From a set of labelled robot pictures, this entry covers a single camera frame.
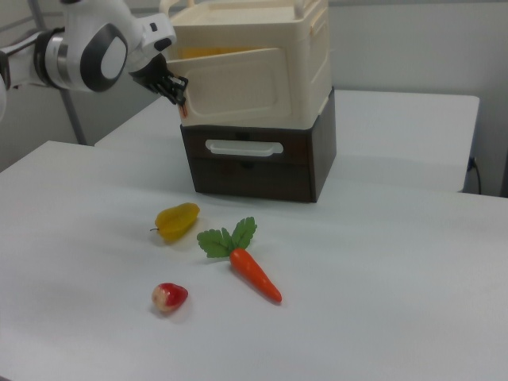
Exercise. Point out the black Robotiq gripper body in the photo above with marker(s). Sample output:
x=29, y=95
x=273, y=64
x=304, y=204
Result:
x=152, y=73

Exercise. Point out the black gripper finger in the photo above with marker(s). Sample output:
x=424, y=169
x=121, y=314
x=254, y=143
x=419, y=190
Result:
x=182, y=82
x=174, y=95

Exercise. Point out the cream cabinet door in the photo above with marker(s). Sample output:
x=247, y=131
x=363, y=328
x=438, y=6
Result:
x=238, y=87

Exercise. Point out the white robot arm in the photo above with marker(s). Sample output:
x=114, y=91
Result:
x=99, y=51

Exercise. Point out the dark brown drawer unit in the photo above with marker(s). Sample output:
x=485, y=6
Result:
x=254, y=178

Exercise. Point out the yellow toy starfruit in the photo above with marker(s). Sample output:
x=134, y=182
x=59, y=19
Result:
x=176, y=224

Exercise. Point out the cream white tray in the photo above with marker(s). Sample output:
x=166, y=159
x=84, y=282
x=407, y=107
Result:
x=309, y=59

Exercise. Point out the orange toy carrot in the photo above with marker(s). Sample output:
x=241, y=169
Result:
x=254, y=274

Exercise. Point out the red toy wax apple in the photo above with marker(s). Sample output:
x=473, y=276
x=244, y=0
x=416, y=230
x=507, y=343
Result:
x=171, y=297

